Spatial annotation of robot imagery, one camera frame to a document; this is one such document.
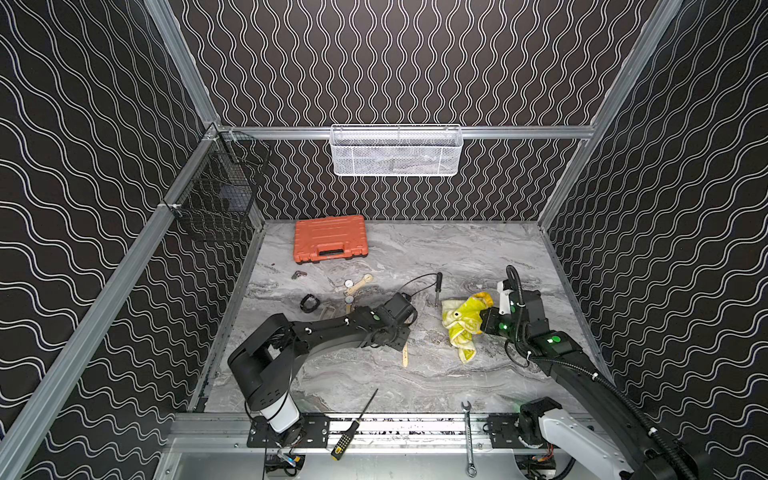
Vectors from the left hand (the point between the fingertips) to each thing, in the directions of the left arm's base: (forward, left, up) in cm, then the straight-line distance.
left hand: (407, 339), depth 86 cm
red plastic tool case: (+37, +30, 0) cm, 47 cm away
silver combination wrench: (-29, -16, -4) cm, 33 cm away
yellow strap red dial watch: (-3, 0, -5) cm, 5 cm away
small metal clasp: (+23, +38, -3) cm, 45 cm away
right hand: (+7, -20, +8) cm, 23 cm away
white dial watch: (+20, +20, -4) cm, 29 cm away
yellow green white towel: (+5, -15, +4) cm, 17 cm away
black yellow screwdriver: (-25, +14, -2) cm, 29 cm away
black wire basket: (+33, +60, +22) cm, 72 cm away
